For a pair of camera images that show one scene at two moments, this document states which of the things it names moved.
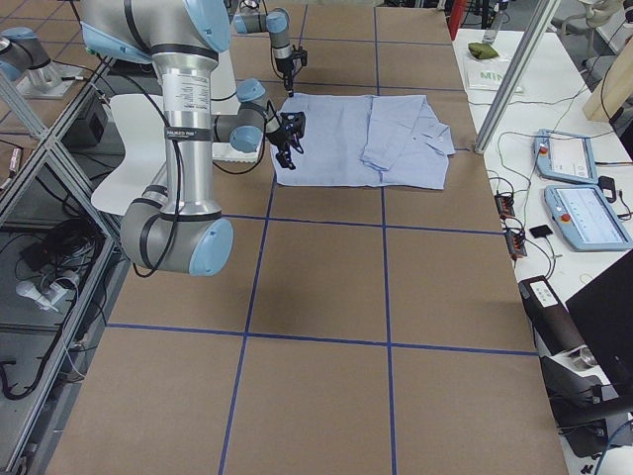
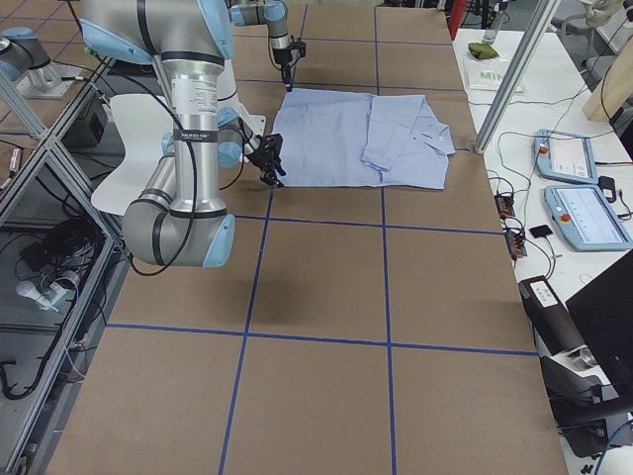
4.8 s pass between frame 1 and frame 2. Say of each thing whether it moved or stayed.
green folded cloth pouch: stayed
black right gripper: moved
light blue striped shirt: stayed
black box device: stayed
